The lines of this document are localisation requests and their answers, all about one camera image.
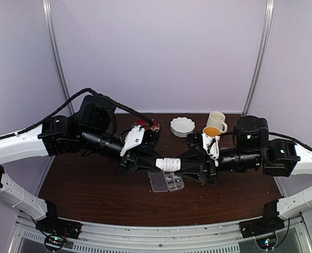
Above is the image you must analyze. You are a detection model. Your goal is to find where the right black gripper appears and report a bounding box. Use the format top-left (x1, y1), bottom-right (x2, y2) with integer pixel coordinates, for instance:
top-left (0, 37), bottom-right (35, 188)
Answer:
top-left (173, 148), bottom-right (261, 188)

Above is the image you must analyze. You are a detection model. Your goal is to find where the clear plastic pill organizer box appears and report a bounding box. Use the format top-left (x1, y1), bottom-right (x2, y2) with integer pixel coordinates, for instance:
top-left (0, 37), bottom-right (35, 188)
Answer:
top-left (148, 171), bottom-right (184, 193)

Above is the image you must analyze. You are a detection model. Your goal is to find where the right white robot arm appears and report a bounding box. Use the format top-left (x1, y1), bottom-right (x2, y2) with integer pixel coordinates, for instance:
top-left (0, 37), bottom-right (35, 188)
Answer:
top-left (176, 115), bottom-right (312, 184)

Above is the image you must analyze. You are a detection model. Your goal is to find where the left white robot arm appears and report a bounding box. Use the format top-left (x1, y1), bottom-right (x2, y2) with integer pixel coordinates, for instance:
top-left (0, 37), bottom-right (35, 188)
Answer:
top-left (0, 94), bottom-right (159, 234)

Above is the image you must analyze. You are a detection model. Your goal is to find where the red floral plate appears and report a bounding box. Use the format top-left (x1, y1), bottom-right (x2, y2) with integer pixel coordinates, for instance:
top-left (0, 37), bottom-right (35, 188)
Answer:
top-left (132, 119), bottom-right (160, 132)

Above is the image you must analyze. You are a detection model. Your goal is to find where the yellow interior patterned mug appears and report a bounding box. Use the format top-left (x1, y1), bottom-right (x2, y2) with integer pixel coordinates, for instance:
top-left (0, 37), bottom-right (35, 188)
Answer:
top-left (202, 126), bottom-right (222, 138)

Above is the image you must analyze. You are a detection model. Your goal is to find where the white scalloped bowl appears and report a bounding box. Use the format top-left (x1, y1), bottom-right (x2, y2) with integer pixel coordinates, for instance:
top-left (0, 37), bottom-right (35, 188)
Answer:
top-left (170, 117), bottom-right (196, 138)

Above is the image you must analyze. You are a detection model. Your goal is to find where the cream ribbed mug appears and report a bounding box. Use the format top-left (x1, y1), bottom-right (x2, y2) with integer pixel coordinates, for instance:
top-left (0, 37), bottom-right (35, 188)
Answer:
top-left (206, 111), bottom-right (228, 133)

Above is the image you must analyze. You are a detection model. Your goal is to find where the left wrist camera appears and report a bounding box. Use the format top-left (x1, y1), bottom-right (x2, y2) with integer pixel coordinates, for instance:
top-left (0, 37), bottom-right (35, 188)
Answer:
top-left (120, 125), bottom-right (145, 157)

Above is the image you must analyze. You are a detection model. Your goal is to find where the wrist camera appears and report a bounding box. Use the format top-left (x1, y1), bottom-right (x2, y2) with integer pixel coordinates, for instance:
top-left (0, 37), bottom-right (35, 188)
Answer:
top-left (201, 133), bottom-right (220, 167)
top-left (120, 125), bottom-right (145, 157)

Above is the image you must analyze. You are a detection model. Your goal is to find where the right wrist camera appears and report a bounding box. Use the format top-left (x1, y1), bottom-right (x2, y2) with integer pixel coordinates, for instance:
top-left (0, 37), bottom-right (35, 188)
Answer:
top-left (201, 133), bottom-right (220, 167)

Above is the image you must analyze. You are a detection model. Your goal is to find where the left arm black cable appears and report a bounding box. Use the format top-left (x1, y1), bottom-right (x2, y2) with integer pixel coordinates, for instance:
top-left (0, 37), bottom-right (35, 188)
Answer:
top-left (0, 87), bottom-right (154, 144)

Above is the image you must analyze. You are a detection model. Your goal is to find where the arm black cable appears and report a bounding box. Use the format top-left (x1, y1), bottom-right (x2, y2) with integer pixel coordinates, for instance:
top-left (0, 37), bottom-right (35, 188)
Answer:
top-left (268, 131), bottom-right (312, 155)
top-left (0, 87), bottom-right (154, 144)

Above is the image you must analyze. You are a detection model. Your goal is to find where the front aluminium rail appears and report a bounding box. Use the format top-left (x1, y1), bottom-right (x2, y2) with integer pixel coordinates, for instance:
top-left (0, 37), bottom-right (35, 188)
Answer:
top-left (12, 207), bottom-right (308, 253)

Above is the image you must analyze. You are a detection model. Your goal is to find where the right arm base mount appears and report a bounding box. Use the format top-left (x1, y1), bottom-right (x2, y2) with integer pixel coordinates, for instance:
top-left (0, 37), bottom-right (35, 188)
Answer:
top-left (239, 217), bottom-right (287, 251)

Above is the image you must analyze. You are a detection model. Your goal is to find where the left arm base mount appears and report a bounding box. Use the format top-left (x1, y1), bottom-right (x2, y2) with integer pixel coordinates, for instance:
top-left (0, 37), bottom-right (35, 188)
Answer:
top-left (32, 218), bottom-right (82, 252)

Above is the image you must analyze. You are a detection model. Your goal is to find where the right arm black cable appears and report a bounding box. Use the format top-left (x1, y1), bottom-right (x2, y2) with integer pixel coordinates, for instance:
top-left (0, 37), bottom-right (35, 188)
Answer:
top-left (268, 131), bottom-right (312, 155)

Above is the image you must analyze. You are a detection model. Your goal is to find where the right aluminium frame post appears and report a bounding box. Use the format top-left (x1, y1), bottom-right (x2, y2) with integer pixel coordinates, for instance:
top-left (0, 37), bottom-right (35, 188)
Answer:
top-left (241, 0), bottom-right (275, 116)

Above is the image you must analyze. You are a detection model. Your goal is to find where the aluminium frame post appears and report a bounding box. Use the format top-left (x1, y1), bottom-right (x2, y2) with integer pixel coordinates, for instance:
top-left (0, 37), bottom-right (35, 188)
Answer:
top-left (241, 0), bottom-right (275, 116)
top-left (42, 0), bottom-right (70, 102)

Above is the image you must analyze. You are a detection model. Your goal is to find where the left aluminium frame post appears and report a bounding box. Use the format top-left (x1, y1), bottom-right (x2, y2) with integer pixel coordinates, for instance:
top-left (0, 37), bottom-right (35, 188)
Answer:
top-left (42, 0), bottom-right (70, 102)

